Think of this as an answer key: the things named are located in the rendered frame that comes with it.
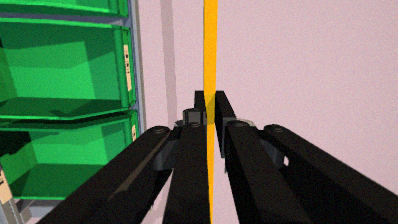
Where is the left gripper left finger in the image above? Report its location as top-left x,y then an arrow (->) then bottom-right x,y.
35,91 -> 211,224

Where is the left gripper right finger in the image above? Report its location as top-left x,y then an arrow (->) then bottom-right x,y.
215,90 -> 398,224

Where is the yellow bar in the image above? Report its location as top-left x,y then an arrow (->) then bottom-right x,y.
203,0 -> 218,224

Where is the green open bin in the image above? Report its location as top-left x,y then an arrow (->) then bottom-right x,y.
0,17 -> 136,120
0,0 -> 129,17
0,109 -> 139,200

